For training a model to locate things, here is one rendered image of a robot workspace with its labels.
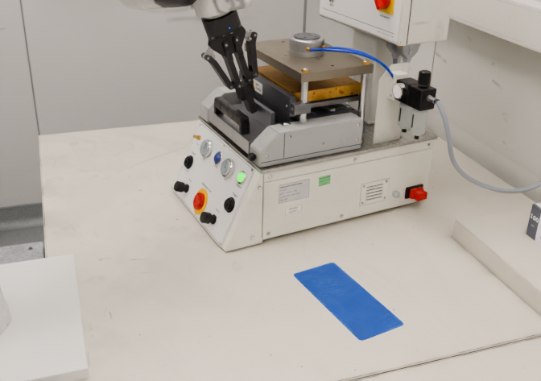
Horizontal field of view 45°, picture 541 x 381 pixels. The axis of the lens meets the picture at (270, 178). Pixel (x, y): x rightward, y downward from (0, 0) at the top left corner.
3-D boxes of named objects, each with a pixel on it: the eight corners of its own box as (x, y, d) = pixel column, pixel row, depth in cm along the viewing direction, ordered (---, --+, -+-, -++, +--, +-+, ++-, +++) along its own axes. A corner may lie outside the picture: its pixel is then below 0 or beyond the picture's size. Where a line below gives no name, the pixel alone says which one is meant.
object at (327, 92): (312, 75, 162) (315, 37, 158) (364, 102, 145) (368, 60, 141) (250, 83, 155) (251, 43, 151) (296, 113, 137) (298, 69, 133)
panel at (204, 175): (173, 189, 162) (200, 121, 158) (220, 247, 138) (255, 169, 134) (166, 188, 161) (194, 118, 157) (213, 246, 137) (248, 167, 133)
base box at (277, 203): (348, 152, 187) (353, 95, 179) (435, 209, 157) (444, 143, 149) (171, 188, 164) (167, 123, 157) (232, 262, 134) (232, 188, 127)
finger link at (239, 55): (225, 35, 138) (230, 31, 138) (241, 80, 144) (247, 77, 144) (233, 39, 135) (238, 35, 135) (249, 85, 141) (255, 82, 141)
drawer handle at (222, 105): (221, 111, 151) (221, 95, 149) (249, 134, 139) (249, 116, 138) (213, 113, 150) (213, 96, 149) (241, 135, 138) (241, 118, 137)
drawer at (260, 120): (315, 106, 167) (316, 76, 164) (364, 136, 150) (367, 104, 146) (208, 123, 155) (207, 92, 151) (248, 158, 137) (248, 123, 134)
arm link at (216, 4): (182, -8, 132) (191, 17, 135) (205, 3, 122) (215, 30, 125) (234, -32, 136) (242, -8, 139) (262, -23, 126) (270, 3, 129)
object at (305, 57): (329, 68, 168) (332, 18, 162) (404, 105, 143) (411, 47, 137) (244, 80, 157) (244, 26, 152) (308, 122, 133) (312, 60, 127)
